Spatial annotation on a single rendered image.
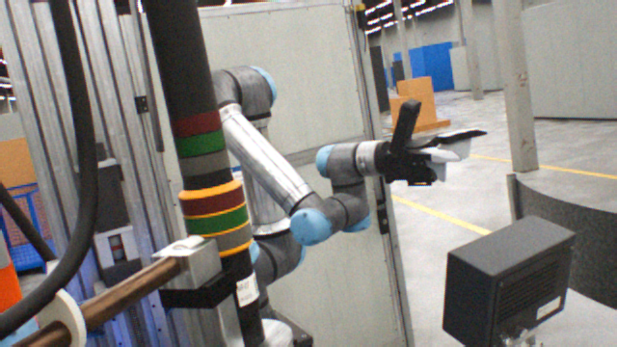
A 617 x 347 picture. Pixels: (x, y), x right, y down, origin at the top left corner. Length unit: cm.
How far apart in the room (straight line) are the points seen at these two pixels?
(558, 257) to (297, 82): 160
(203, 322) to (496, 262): 76
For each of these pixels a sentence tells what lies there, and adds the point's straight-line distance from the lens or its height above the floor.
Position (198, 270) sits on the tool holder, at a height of 152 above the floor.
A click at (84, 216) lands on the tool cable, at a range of 28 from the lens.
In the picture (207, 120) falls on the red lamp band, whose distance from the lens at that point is 35.
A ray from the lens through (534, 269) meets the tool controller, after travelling 111.
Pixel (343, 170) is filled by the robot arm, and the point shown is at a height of 142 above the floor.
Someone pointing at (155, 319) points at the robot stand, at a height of 115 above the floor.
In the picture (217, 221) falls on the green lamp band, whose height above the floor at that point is 154.
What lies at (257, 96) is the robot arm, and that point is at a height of 161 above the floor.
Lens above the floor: 162
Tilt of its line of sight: 9 degrees down
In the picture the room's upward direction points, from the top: 11 degrees counter-clockwise
